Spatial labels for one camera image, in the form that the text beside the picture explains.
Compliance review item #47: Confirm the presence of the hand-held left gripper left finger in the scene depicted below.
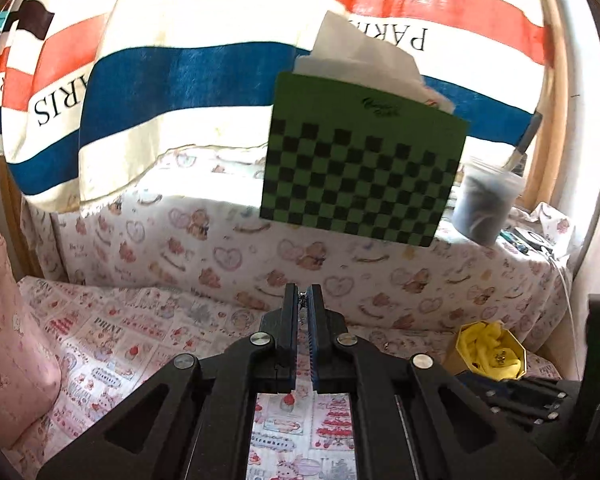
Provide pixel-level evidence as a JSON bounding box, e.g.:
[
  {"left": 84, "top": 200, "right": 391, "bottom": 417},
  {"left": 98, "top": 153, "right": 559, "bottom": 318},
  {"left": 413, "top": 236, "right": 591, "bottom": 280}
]
[{"left": 37, "top": 283, "right": 299, "bottom": 480}]

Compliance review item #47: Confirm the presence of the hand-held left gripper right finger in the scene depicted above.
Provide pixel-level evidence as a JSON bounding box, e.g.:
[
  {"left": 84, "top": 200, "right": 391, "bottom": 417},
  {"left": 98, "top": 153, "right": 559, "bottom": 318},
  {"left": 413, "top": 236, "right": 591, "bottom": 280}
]
[{"left": 308, "top": 284, "right": 563, "bottom": 480}]

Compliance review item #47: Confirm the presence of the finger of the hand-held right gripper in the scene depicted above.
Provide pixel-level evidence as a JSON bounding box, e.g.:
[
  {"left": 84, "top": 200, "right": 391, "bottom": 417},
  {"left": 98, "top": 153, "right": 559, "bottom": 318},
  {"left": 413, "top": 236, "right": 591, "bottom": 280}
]
[
  {"left": 484, "top": 396, "right": 562, "bottom": 432},
  {"left": 459, "top": 373, "right": 570, "bottom": 407}
]

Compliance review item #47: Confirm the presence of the yellow octagonal box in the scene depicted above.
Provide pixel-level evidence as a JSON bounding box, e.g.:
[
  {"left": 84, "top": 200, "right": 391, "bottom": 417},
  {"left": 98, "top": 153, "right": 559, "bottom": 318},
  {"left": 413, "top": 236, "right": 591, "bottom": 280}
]
[{"left": 445, "top": 321, "right": 529, "bottom": 382}]

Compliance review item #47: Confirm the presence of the bear print cloth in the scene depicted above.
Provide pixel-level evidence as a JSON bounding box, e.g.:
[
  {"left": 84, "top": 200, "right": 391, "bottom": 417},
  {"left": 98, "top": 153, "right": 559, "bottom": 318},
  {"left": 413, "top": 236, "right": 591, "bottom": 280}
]
[{"left": 20, "top": 146, "right": 576, "bottom": 361}]

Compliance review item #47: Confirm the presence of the small white electronic device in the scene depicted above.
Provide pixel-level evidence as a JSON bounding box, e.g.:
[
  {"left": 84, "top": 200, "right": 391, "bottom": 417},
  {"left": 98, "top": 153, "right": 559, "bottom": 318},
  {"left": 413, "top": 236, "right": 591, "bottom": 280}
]
[{"left": 500, "top": 226, "right": 556, "bottom": 256}]

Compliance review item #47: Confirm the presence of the strawberry print tablecloth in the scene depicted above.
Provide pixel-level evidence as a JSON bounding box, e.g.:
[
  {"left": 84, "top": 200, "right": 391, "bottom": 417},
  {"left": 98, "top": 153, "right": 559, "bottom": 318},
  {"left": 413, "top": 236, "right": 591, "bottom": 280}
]
[{"left": 0, "top": 276, "right": 563, "bottom": 480}]

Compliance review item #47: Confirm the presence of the green checkered tissue box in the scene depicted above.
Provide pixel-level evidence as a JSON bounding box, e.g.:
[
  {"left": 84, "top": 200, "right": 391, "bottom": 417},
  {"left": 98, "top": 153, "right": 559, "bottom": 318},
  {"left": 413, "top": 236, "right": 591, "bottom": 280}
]
[{"left": 259, "top": 71, "right": 469, "bottom": 249}]

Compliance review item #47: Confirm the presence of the clear plastic cup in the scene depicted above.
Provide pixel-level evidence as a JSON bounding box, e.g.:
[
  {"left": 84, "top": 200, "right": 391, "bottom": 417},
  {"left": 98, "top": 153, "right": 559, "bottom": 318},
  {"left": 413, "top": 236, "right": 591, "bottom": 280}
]
[{"left": 452, "top": 156, "right": 527, "bottom": 247}]

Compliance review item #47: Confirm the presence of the pink pillow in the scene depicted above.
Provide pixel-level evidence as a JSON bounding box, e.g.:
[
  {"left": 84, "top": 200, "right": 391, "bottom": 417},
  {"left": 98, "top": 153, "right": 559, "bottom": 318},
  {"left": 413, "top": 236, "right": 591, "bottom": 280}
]
[{"left": 0, "top": 226, "right": 63, "bottom": 450}]

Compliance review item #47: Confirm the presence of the red white blue striped towel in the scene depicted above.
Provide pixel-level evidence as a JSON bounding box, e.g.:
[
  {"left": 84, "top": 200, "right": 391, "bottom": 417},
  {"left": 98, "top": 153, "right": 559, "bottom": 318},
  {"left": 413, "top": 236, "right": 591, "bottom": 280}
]
[{"left": 0, "top": 0, "right": 551, "bottom": 213}]

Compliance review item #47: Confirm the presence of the white tissue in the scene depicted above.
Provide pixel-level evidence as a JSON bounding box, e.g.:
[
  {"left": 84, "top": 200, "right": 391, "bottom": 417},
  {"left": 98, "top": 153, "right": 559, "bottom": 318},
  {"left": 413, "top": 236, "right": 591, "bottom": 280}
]
[{"left": 294, "top": 10, "right": 455, "bottom": 112}]

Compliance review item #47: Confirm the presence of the white cable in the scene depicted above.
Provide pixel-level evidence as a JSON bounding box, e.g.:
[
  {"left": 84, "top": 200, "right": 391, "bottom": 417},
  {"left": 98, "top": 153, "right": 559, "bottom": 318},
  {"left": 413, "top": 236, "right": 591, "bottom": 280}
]
[{"left": 545, "top": 251, "right": 582, "bottom": 361}]

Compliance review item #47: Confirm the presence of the grey handled brush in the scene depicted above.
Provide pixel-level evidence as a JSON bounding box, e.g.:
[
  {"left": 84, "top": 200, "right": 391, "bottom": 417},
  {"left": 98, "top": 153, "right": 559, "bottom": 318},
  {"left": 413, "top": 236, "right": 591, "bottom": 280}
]
[{"left": 504, "top": 111, "right": 544, "bottom": 171}]

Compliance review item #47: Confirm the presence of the wooden frame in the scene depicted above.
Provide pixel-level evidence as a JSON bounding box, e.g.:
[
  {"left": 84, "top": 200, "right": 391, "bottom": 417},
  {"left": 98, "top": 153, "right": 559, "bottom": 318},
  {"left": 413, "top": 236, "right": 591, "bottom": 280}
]
[{"left": 521, "top": 0, "right": 571, "bottom": 211}]

